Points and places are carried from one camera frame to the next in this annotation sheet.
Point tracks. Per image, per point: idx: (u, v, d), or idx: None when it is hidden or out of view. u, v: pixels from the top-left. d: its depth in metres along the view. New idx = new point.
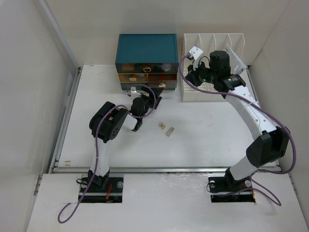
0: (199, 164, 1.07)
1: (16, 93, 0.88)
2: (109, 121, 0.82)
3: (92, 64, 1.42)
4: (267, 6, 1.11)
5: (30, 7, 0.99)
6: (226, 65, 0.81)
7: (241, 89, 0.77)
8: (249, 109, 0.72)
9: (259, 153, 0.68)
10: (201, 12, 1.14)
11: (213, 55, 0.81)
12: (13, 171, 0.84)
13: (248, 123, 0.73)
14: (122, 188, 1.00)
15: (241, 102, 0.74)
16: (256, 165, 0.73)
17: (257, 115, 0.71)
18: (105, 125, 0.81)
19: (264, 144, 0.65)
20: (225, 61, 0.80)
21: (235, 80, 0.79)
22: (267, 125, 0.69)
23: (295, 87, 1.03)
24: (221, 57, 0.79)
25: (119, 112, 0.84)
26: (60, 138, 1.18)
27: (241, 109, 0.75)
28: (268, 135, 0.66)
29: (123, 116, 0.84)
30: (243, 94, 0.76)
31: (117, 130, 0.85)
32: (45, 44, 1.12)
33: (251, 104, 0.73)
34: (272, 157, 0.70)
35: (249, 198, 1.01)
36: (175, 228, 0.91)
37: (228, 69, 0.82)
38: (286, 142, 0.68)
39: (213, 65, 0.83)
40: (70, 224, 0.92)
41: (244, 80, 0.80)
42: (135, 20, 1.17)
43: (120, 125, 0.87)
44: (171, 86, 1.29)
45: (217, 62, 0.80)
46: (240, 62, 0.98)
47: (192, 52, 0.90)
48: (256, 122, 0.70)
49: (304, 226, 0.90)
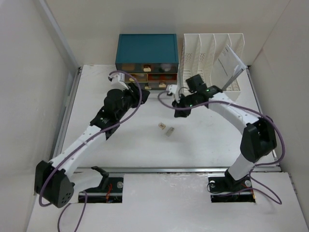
0: (199, 164, 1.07)
1: (16, 93, 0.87)
2: (49, 191, 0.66)
3: (92, 64, 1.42)
4: (268, 6, 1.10)
5: (30, 7, 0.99)
6: (201, 81, 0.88)
7: (220, 94, 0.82)
8: (230, 109, 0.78)
9: (252, 146, 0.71)
10: (201, 11, 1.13)
11: (187, 79, 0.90)
12: (13, 171, 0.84)
13: (234, 123, 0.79)
14: (122, 188, 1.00)
15: (222, 105, 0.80)
16: (254, 161, 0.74)
17: (238, 112, 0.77)
18: (49, 196, 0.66)
19: (251, 134, 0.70)
20: (198, 78, 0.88)
21: (212, 90, 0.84)
22: (250, 118, 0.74)
23: (295, 87, 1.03)
24: (193, 78, 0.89)
25: (55, 181, 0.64)
26: (60, 138, 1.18)
27: (224, 111, 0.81)
28: (252, 126, 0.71)
29: (61, 183, 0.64)
30: (222, 97, 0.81)
31: (67, 193, 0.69)
32: (45, 44, 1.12)
33: (231, 104, 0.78)
34: (266, 149, 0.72)
35: (249, 198, 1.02)
36: (175, 227, 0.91)
37: (204, 86, 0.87)
38: (273, 130, 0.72)
39: (191, 87, 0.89)
40: (70, 224, 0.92)
41: (219, 88, 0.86)
42: (135, 20, 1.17)
43: (69, 187, 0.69)
44: (171, 86, 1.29)
45: (193, 82, 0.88)
46: (240, 63, 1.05)
47: (170, 89, 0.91)
48: (239, 118, 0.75)
49: (303, 226, 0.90)
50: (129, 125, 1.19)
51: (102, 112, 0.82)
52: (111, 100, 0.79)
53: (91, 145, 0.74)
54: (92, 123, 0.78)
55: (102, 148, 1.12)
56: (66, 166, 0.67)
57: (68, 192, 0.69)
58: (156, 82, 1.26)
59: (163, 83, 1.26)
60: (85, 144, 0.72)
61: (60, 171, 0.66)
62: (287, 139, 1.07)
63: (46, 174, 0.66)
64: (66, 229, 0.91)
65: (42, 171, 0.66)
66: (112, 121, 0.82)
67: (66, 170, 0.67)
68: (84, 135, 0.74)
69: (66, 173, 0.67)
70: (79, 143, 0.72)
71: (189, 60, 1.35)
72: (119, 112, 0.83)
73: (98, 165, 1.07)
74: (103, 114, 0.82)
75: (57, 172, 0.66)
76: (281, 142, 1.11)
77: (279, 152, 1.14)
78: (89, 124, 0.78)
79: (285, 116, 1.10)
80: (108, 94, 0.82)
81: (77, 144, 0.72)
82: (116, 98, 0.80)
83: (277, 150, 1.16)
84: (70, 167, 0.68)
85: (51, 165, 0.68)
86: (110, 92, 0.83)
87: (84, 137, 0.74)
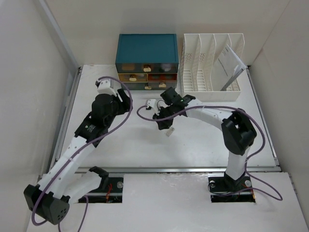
0: (199, 164, 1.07)
1: (16, 93, 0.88)
2: (42, 213, 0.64)
3: (92, 64, 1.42)
4: (268, 6, 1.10)
5: (30, 7, 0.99)
6: (175, 93, 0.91)
7: (194, 101, 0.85)
8: (205, 110, 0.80)
9: (233, 138, 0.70)
10: (201, 12, 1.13)
11: (162, 94, 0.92)
12: (13, 171, 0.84)
13: (214, 123, 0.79)
14: (122, 188, 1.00)
15: (198, 109, 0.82)
16: (242, 153, 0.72)
17: (213, 111, 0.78)
18: (44, 216, 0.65)
19: (228, 127, 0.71)
20: (171, 91, 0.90)
21: (186, 99, 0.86)
22: (224, 114, 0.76)
23: (295, 87, 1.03)
24: (168, 91, 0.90)
25: (43, 204, 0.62)
26: (60, 138, 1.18)
27: (202, 115, 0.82)
28: (228, 120, 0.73)
29: (50, 207, 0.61)
30: (197, 103, 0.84)
31: (62, 210, 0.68)
32: (45, 44, 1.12)
33: (204, 106, 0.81)
34: (248, 139, 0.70)
35: (249, 198, 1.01)
36: (175, 227, 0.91)
37: (178, 97, 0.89)
38: (247, 119, 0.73)
39: (167, 100, 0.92)
40: (70, 224, 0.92)
41: (191, 94, 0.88)
42: (135, 20, 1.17)
43: (62, 205, 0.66)
44: (171, 86, 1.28)
45: (168, 95, 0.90)
46: (240, 63, 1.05)
47: (148, 103, 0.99)
48: (215, 116, 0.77)
49: (304, 226, 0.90)
50: (129, 125, 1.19)
51: (90, 118, 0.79)
52: (100, 104, 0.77)
53: (78, 159, 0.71)
54: (77, 134, 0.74)
55: (102, 148, 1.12)
56: (53, 188, 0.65)
57: (64, 208, 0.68)
58: (156, 82, 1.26)
59: (163, 83, 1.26)
60: (72, 161, 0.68)
61: (49, 194, 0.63)
62: (287, 139, 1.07)
63: (35, 198, 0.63)
64: (66, 229, 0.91)
65: (29, 195, 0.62)
66: (100, 127, 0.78)
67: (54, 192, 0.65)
68: (69, 149, 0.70)
69: (55, 195, 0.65)
70: (65, 159, 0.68)
71: (189, 60, 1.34)
72: (106, 118, 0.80)
73: (98, 165, 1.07)
74: (90, 121, 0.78)
75: (45, 195, 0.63)
76: (281, 142, 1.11)
77: (279, 152, 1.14)
78: (74, 135, 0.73)
79: (285, 116, 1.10)
80: (96, 99, 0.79)
81: (63, 161, 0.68)
82: (104, 103, 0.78)
83: (277, 150, 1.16)
84: (58, 189, 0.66)
85: (38, 186, 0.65)
86: (98, 96, 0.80)
87: (70, 152, 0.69)
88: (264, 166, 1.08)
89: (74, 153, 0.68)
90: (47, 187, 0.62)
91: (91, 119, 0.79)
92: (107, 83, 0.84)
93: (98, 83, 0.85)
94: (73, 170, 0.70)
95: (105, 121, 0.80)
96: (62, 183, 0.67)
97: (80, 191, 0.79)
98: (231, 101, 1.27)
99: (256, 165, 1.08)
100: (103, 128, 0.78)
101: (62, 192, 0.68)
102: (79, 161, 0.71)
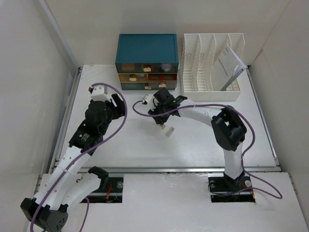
0: (199, 165, 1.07)
1: (16, 93, 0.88)
2: (40, 224, 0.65)
3: (92, 64, 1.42)
4: (268, 6, 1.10)
5: (30, 7, 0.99)
6: (168, 94, 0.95)
7: (185, 101, 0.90)
8: (196, 109, 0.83)
9: (224, 134, 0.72)
10: (201, 11, 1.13)
11: (155, 94, 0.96)
12: (13, 171, 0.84)
13: (204, 120, 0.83)
14: (122, 188, 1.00)
15: (189, 108, 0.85)
16: (233, 149, 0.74)
17: (203, 109, 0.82)
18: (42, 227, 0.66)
19: (218, 123, 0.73)
20: (164, 92, 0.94)
21: (178, 100, 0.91)
22: (214, 111, 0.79)
23: (295, 87, 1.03)
24: (161, 91, 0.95)
25: (40, 216, 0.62)
26: (60, 138, 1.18)
27: (193, 113, 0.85)
28: (217, 117, 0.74)
29: (47, 220, 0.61)
30: (188, 103, 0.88)
31: (60, 220, 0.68)
32: (45, 44, 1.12)
33: (195, 105, 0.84)
34: (238, 135, 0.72)
35: (249, 198, 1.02)
36: (175, 227, 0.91)
37: (172, 98, 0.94)
38: (236, 115, 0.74)
39: (160, 100, 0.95)
40: (70, 224, 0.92)
41: (183, 95, 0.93)
42: (135, 20, 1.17)
43: (60, 215, 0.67)
44: (171, 86, 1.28)
45: (161, 96, 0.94)
46: (240, 63, 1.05)
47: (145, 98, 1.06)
48: (205, 114, 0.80)
49: (304, 226, 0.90)
50: (129, 125, 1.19)
51: (83, 126, 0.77)
52: (94, 111, 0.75)
53: (74, 169, 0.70)
54: (71, 144, 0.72)
55: (102, 148, 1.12)
56: (49, 201, 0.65)
57: (63, 218, 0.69)
58: (156, 82, 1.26)
59: (163, 83, 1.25)
60: (66, 172, 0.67)
61: (45, 208, 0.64)
62: (287, 140, 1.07)
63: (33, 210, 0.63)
64: (66, 229, 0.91)
65: (26, 210, 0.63)
66: (94, 135, 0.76)
67: (51, 205, 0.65)
68: (64, 160, 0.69)
69: (51, 209, 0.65)
70: (60, 171, 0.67)
71: (189, 60, 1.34)
72: (101, 125, 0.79)
73: (98, 165, 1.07)
74: (84, 128, 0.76)
75: (42, 208, 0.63)
76: (281, 142, 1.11)
77: (279, 152, 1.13)
78: (68, 145, 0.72)
79: (285, 116, 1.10)
80: (90, 107, 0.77)
81: (58, 173, 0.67)
82: (98, 111, 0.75)
83: (277, 150, 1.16)
84: (54, 201, 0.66)
85: (35, 198, 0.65)
86: (92, 104, 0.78)
87: (64, 164, 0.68)
88: (264, 166, 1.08)
89: (68, 165, 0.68)
90: (43, 200, 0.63)
91: (85, 126, 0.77)
92: (101, 89, 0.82)
93: (91, 89, 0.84)
94: (68, 181, 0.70)
95: (100, 128, 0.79)
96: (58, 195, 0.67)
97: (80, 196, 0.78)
98: (231, 101, 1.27)
99: (256, 165, 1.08)
100: (97, 136, 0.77)
101: (59, 203, 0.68)
102: (76, 171, 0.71)
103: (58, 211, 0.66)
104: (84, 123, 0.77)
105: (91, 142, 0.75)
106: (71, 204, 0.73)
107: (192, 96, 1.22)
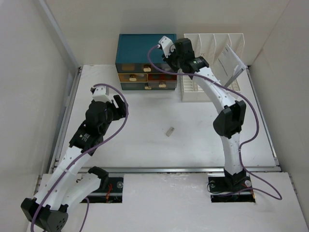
0: (199, 164, 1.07)
1: (16, 94, 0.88)
2: (41, 225, 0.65)
3: (92, 64, 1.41)
4: (268, 6, 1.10)
5: (30, 8, 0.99)
6: (189, 49, 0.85)
7: (206, 70, 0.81)
8: (212, 88, 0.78)
9: (223, 124, 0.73)
10: (201, 11, 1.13)
11: (175, 42, 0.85)
12: (13, 171, 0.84)
13: (213, 100, 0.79)
14: (122, 188, 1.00)
15: (205, 81, 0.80)
16: (223, 134, 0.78)
17: (218, 92, 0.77)
18: (42, 227, 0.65)
19: (225, 115, 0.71)
20: (187, 45, 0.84)
21: (199, 62, 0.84)
22: (229, 100, 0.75)
23: (294, 87, 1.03)
24: (183, 42, 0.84)
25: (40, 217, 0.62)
26: (60, 138, 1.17)
27: (206, 88, 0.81)
28: (229, 109, 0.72)
29: (47, 220, 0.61)
30: (207, 74, 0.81)
31: (61, 220, 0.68)
32: (45, 43, 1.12)
33: (215, 83, 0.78)
34: (234, 126, 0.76)
35: (249, 198, 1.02)
36: (175, 227, 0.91)
37: (191, 54, 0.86)
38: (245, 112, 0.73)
39: (178, 50, 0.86)
40: (70, 225, 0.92)
41: (207, 62, 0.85)
42: (135, 20, 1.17)
43: (60, 214, 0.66)
44: (172, 86, 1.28)
45: (182, 48, 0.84)
46: (240, 63, 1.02)
47: (161, 42, 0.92)
48: (219, 98, 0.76)
49: (304, 226, 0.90)
50: (129, 125, 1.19)
51: (84, 126, 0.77)
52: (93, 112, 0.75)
53: (74, 169, 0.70)
54: (71, 144, 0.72)
55: (102, 149, 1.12)
56: (50, 201, 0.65)
57: (63, 218, 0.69)
58: (156, 82, 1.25)
59: (163, 83, 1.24)
60: (67, 172, 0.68)
61: (45, 208, 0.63)
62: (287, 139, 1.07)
63: (32, 211, 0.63)
64: (66, 229, 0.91)
65: (26, 209, 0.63)
66: (94, 135, 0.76)
67: (51, 206, 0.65)
68: (64, 161, 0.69)
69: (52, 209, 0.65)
70: (60, 171, 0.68)
71: None
72: (101, 126, 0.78)
73: (98, 165, 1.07)
74: (84, 128, 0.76)
75: (42, 209, 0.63)
76: (282, 142, 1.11)
77: (279, 152, 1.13)
78: (69, 145, 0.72)
79: (285, 116, 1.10)
80: (90, 107, 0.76)
81: (58, 173, 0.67)
82: (98, 110, 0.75)
83: (277, 150, 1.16)
84: (55, 201, 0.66)
85: (35, 198, 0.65)
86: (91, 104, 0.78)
87: (65, 164, 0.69)
88: (264, 166, 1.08)
89: (69, 166, 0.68)
90: (43, 200, 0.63)
91: (85, 126, 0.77)
92: (103, 90, 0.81)
93: (93, 90, 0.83)
94: (68, 182, 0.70)
95: (101, 129, 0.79)
96: (59, 195, 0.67)
97: (81, 195, 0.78)
98: None
99: (256, 165, 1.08)
100: (97, 137, 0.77)
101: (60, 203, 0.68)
102: (76, 172, 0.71)
103: (58, 211, 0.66)
104: (84, 123, 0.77)
105: (91, 142, 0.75)
106: (72, 204, 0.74)
107: (192, 96, 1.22)
